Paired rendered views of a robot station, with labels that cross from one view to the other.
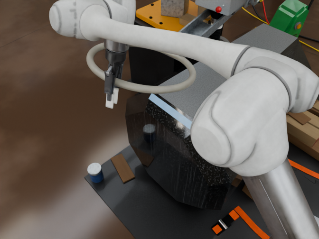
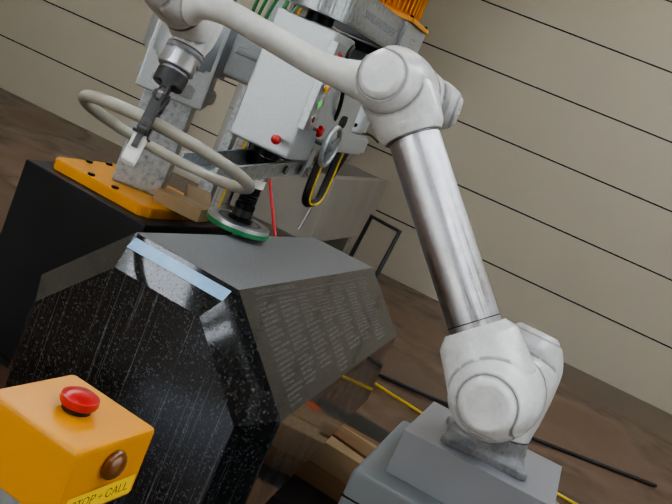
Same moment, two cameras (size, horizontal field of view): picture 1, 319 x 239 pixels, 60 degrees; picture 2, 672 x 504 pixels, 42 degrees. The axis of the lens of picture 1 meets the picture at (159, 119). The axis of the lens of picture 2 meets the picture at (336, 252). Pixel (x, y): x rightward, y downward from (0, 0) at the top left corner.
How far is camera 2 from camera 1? 1.38 m
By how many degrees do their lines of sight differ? 43
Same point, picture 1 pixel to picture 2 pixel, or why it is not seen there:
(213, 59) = (349, 71)
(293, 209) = (449, 179)
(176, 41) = (305, 46)
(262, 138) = (428, 82)
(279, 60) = not seen: hidden behind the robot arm
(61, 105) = not seen: outside the picture
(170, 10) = (136, 174)
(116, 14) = not seen: hidden behind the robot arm
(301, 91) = (448, 92)
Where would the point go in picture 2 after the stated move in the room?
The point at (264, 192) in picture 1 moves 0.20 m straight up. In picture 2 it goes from (423, 153) to (468, 50)
